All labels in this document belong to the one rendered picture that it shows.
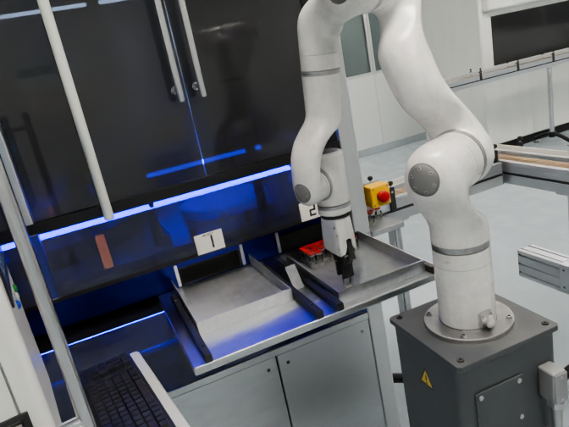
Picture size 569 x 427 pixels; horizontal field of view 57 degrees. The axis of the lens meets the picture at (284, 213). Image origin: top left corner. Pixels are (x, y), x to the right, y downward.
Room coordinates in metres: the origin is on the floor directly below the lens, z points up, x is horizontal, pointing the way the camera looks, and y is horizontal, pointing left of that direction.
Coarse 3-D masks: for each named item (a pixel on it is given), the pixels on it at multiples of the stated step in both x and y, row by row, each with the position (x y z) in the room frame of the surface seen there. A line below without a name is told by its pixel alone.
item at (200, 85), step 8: (184, 0) 1.43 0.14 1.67; (184, 8) 1.43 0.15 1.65; (184, 16) 1.43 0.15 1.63; (184, 24) 1.43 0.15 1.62; (192, 32) 1.44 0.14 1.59; (192, 40) 1.43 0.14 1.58; (192, 48) 1.43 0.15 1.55; (192, 56) 1.43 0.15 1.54; (192, 64) 1.44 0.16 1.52; (200, 64) 1.44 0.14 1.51; (200, 72) 1.43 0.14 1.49; (200, 80) 1.43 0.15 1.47; (200, 88) 1.43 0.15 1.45; (200, 96) 1.43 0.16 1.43
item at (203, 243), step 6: (204, 234) 1.46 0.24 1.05; (210, 234) 1.46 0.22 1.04; (216, 234) 1.47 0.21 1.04; (222, 234) 1.48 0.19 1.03; (198, 240) 1.45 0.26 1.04; (204, 240) 1.46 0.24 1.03; (210, 240) 1.46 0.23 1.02; (216, 240) 1.47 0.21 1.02; (222, 240) 1.47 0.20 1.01; (198, 246) 1.45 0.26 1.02; (204, 246) 1.46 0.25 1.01; (210, 246) 1.46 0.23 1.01; (216, 246) 1.47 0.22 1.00; (222, 246) 1.47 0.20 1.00; (198, 252) 1.45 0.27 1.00; (204, 252) 1.45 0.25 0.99
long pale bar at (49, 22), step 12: (48, 0) 1.32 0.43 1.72; (48, 12) 1.31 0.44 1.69; (48, 24) 1.31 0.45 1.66; (48, 36) 1.31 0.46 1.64; (60, 48) 1.31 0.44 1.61; (60, 60) 1.31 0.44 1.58; (60, 72) 1.31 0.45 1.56; (72, 84) 1.32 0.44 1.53; (72, 96) 1.31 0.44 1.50; (72, 108) 1.31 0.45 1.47; (84, 120) 1.32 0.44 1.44; (84, 132) 1.31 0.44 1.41; (84, 144) 1.31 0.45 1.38; (96, 168) 1.31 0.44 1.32; (96, 180) 1.31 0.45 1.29; (108, 204) 1.32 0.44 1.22; (108, 216) 1.31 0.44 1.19
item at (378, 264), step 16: (368, 240) 1.53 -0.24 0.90; (288, 256) 1.49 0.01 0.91; (368, 256) 1.45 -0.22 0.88; (384, 256) 1.42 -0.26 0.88; (400, 256) 1.37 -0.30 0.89; (304, 272) 1.38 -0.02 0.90; (320, 272) 1.40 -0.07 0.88; (336, 272) 1.38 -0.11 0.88; (368, 272) 1.33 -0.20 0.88; (384, 272) 1.31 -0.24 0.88; (400, 272) 1.24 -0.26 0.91; (416, 272) 1.26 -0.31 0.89; (336, 288) 1.28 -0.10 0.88; (352, 288) 1.20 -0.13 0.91; (368, 288) 1.21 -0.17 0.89
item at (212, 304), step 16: (224, 272) 1.55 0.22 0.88; (240, 272) 1.52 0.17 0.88; (256, 272) 1.50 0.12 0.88; (176, 288) 1.42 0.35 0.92; (192, 288) 1.47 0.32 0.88; (208, 288) 1.45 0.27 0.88; (224, 288) 1.42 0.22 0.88; (240, 288) 1.40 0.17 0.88; (256, 288) 1.38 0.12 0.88; (272, 288) 1.36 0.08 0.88; (288, 288) 1.27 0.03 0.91; (192, 304) 1.36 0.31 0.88; (208, 304) 1.34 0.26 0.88; (224, 304) 1.32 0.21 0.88; (240, 304) 1.30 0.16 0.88; (256, 304) 1.23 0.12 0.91; (272, 304) 1.24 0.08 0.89; (192, 320) 1.24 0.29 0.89; (208, 320) 1.18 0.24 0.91; (224, 320) 1.20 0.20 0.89
